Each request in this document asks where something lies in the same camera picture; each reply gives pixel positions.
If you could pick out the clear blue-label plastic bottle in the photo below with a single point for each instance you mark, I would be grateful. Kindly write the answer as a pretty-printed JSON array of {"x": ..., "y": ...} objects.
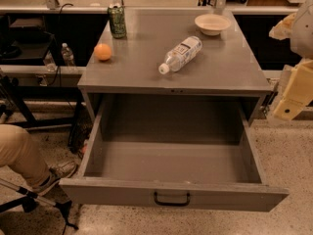
[{"x": 180, "y": 55}]

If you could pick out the grey cabinet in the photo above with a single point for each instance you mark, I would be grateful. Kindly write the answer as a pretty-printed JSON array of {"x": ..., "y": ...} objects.
[{"x": 224, "y": 66}]

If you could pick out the orange ball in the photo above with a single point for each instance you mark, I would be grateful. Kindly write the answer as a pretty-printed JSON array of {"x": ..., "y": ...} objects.
[{"x": 103, "y": 52}]

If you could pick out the open grey top drawer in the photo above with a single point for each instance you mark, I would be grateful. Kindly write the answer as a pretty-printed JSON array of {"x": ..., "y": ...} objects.
[{"x": 173, "y": 145}]

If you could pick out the grey sneaker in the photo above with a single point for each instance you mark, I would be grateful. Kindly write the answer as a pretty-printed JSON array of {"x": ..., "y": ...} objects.
[{"x": 56, "y": 173}]

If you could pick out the black tripod stand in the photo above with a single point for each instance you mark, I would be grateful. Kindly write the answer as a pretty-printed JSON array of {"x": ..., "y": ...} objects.
[{"x": 29, "y": 201}]

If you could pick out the dark side table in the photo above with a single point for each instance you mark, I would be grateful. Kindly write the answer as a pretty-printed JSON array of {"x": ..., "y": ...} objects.
[{"x": 25, "y": 40}]

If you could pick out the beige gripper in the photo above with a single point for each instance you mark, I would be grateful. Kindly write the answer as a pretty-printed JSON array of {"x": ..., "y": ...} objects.
[{"x": 303, "y": 33}]

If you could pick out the white bowl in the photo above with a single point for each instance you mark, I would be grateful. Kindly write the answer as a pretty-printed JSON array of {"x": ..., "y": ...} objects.
[{"x": 211, "y": 24}]

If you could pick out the person's leg in khaki trousers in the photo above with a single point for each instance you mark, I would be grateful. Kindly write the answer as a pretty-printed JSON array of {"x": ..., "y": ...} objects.
[{"x": 20, "y": 154}]

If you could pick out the black drawer handle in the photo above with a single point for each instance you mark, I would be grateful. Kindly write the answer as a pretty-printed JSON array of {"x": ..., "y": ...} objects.
[{"x": 172, "y": 200}]

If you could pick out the small water bottle on shelf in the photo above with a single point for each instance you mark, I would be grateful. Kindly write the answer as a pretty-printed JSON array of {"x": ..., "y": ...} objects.
[{"x": 68, "y": 56}]

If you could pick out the green drink can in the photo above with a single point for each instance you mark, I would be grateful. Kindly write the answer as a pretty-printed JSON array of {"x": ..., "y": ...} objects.
[{"x": 117, "y": 20}]

